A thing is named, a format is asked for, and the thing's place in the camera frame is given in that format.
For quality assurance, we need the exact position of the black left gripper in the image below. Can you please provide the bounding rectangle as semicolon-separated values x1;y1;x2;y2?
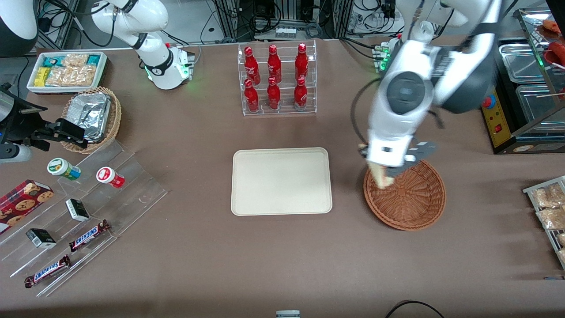
358;140;438;178

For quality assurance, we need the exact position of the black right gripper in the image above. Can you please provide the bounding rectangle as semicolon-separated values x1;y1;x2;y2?
0;88;87;151

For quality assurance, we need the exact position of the triangular sandwich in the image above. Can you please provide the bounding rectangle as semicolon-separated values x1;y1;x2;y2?
369;161;396;189

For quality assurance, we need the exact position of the tan wicker basket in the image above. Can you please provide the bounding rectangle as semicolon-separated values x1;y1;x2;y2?
60;87;122;154

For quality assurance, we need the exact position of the round brown wicker basket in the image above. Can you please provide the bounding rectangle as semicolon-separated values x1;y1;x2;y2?
363;159;447;231

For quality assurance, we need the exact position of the cream plastic tray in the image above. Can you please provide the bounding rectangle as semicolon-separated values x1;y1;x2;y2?
231;147;333;217

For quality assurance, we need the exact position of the aluminium foil container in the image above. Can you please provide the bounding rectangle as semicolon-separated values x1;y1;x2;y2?
66;93;112;142

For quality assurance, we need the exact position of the green lid cup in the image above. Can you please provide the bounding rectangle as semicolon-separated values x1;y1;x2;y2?
47;158;82;181

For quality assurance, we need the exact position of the red lid cup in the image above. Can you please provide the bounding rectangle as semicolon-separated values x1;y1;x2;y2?
96;167;125;189

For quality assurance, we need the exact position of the large clear snack bag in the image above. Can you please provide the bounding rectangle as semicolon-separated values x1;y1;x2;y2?
45;65;97;87

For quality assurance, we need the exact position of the white plastic snack bin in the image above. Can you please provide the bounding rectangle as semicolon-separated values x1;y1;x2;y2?
26;51;109;95

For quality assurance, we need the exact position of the small clear snack bag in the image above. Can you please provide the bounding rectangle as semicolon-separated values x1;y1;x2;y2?
62;54;89;68

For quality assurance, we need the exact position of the small black white box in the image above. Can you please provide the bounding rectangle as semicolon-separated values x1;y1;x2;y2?
65;199;90;222
26;228;57;249

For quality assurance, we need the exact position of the red cookie box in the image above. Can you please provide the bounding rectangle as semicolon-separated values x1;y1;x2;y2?
0;179;55;235

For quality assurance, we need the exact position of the clear acrylic step display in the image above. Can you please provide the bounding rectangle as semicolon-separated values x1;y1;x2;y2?
0;139;168;297

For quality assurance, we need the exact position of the Snickers chocolate bar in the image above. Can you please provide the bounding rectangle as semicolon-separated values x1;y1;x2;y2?
24;255;71;288
68;220;111;252

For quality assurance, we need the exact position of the red soda bottle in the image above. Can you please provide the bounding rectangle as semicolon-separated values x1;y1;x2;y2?
295;43;309;82
244;79;260;112
267;77;281;110
244;46;261;85
294;76;308;110
267;44;282;84

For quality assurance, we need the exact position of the clear acrylic bottle rack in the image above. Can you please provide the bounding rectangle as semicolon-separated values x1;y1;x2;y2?
237;40;317;116

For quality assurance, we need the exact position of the black food warmer machine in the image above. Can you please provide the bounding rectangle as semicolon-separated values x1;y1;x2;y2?
480;7;565;155

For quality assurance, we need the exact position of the steel pan in warmer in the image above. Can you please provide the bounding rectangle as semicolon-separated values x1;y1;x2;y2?
516;84;565;129
499;42;548;84

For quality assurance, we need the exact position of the red food item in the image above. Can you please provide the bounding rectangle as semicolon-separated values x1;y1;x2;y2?
547;41;565;65

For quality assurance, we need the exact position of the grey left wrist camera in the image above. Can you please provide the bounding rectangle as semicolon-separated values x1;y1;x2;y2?
365;140;417;169

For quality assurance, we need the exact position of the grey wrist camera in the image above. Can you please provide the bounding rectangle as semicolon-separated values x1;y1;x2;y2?
0;144;33;164
365;140;417;169

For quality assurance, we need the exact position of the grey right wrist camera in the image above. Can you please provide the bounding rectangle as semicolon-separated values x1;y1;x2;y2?
0;144;33;164

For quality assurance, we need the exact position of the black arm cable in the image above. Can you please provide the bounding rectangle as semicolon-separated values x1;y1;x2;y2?
350;78;384;150

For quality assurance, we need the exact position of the black cable loop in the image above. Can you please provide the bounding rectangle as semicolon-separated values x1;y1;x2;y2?
385;300;445;318

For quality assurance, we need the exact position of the grey wire tray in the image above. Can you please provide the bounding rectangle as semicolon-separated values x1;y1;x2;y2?
523;175;565;270

